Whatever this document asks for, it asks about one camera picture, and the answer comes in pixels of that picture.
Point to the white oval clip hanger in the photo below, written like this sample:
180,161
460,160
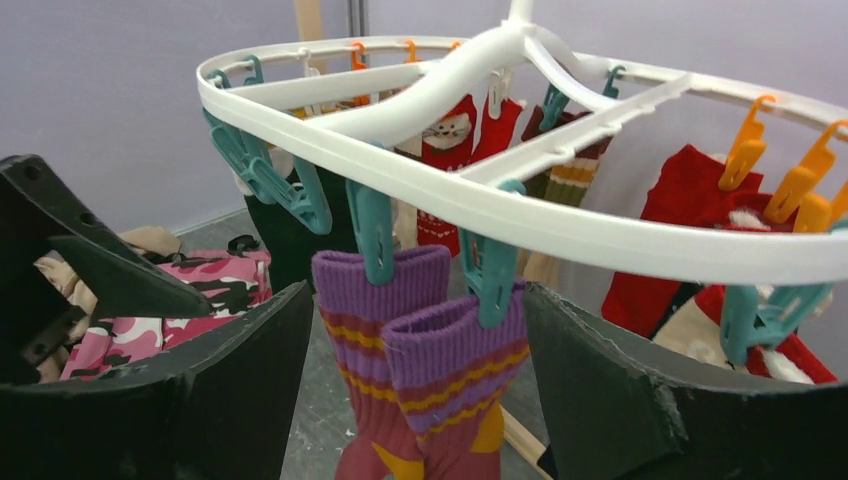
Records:
276,134

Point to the purple maroon striped sock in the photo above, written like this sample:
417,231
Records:
354,311

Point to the brown striped sock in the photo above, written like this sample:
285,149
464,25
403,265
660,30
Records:
564,184

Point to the wooden hanger stand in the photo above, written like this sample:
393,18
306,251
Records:
521,440

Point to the navy santa hat sock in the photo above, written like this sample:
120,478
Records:
691,324

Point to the dark green sock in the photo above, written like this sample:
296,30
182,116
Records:
291,245

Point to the teal clothes clip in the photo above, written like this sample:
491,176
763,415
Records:
372,220
489,268

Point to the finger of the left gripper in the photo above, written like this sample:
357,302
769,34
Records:
39,215

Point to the pink camouflage cloth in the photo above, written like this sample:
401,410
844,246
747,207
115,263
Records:
206,290

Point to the beige cloth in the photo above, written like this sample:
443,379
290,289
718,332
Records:
79,285

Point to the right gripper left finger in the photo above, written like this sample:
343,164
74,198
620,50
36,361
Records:
218,406

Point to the red patterned christmas sock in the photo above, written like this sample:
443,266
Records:
462,137

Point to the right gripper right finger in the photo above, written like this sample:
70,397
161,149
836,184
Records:
617,406

